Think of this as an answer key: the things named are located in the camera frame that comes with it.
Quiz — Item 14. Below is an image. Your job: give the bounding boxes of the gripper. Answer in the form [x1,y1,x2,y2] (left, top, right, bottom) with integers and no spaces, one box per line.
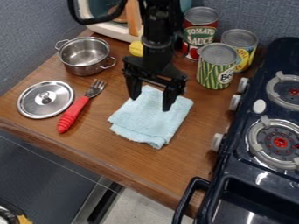
[121,36,190,112]

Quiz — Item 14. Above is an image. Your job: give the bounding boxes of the light blue cloth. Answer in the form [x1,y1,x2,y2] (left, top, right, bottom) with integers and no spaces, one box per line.
[107,84,196,150]

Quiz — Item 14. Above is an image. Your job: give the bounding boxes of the yellow toy corn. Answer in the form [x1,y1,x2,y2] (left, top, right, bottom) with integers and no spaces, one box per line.
[128,40,145,58]

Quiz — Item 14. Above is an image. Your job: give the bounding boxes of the green striped can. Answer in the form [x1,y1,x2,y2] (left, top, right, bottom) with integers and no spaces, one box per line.
[195,42,240,90]

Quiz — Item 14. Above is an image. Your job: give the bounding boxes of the silver pot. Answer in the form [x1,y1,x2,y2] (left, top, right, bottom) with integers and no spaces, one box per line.
[53,36,117,77]

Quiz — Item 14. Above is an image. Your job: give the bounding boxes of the red tomato can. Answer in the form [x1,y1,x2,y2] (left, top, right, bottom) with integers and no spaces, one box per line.
[181,6,220,62]

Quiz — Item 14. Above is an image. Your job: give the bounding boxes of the toy microwave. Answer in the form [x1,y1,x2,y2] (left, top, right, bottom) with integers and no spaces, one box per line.
[66,0,149,44]

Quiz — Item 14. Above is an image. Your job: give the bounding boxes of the yellow can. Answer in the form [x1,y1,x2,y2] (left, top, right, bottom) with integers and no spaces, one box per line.
[219,28,260,74]

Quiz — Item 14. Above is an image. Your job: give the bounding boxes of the silver lid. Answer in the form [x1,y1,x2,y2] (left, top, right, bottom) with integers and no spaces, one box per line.
[16,80,75,120]

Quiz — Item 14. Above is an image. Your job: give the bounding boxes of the toy stove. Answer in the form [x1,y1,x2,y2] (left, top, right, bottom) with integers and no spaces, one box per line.
[171,37,299,224]

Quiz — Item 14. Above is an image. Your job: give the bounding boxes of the red handled fork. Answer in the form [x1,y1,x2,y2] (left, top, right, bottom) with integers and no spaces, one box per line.
[56,78,108,135]

